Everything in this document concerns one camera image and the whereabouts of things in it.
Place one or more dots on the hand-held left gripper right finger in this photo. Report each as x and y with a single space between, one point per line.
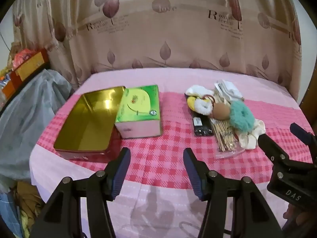
194 176

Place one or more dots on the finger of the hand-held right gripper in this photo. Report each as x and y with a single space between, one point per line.
272 148
301 132

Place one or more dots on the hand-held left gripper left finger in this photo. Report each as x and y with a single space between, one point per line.
120 176

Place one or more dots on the cream scrunchie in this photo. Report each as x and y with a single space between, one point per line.
250 136

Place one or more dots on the teal fluffy scrunchie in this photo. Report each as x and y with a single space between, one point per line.
241 116

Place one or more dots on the bag of cotton swabs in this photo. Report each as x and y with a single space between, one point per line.
225 138

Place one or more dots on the black packet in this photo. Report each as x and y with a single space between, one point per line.
200 124

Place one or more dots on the brown makeup sponge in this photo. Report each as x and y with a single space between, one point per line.
221 111

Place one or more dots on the gold metal tin box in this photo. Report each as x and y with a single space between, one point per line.
84 124

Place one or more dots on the white fluffy scrunchie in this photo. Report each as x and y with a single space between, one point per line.
201 107

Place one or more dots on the white towel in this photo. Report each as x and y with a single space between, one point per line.
232 89

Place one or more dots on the white sock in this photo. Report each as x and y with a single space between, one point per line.
195 89

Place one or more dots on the pink checked blanket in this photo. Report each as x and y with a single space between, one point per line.
158 158

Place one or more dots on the green tissue box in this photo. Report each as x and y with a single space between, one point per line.
138 104

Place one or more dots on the grey plastic cover sheet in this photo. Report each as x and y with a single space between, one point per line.
24 119

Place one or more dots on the blue checked cloth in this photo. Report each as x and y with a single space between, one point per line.
10 210

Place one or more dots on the beige leaf print curtain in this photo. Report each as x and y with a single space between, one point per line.
158 42

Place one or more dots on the orange box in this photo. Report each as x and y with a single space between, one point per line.
8 89

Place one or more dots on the red and yellow box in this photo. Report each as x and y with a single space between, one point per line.
29 67

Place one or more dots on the orange plastic bag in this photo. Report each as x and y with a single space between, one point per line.
21 55

